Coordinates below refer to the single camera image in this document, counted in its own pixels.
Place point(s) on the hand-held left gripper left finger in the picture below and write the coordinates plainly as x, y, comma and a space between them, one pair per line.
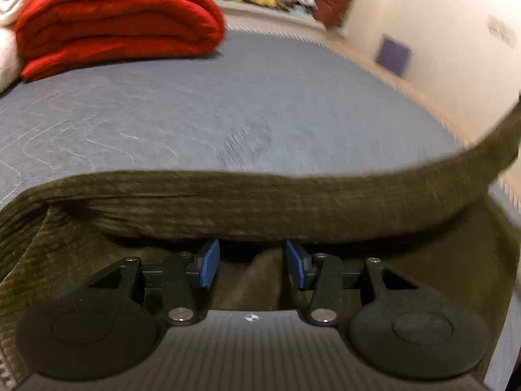
209, 264

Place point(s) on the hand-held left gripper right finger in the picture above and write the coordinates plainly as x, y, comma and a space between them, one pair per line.
296, 266

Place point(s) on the purple box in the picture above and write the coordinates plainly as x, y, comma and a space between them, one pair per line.
392, 55

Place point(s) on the white window sill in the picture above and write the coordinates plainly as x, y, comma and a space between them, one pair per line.
268, 14

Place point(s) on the red folded quilt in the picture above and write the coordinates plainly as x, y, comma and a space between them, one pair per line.
118, 20

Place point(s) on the red cushion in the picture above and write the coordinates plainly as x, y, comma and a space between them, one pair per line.
334, 2

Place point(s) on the white wall socket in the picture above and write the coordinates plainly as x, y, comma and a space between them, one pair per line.
508, 36
495, 24

